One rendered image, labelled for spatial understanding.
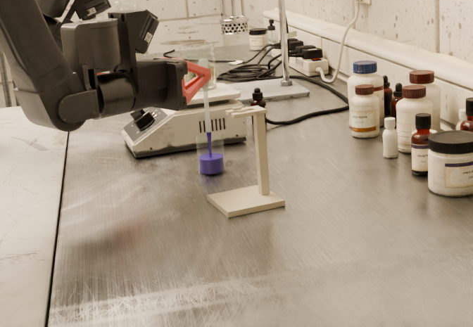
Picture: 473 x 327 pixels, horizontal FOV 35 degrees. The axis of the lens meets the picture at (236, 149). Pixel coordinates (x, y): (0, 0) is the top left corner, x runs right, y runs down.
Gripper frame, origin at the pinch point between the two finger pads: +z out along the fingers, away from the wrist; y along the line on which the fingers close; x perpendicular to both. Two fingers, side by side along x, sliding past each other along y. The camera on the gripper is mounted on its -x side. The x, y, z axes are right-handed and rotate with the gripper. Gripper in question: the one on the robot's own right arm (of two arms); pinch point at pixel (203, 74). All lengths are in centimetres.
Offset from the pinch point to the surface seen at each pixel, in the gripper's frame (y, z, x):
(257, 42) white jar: 86, 96, 11
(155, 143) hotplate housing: 14.8, 0.7, 12.7
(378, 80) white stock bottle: -6.1, 34.2, 6.1
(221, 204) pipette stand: -13.7, -10.5, 14.4
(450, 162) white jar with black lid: -35.1, 9.6, 10.3
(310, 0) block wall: 59, 92, -2
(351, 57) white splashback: 23, 63, 8
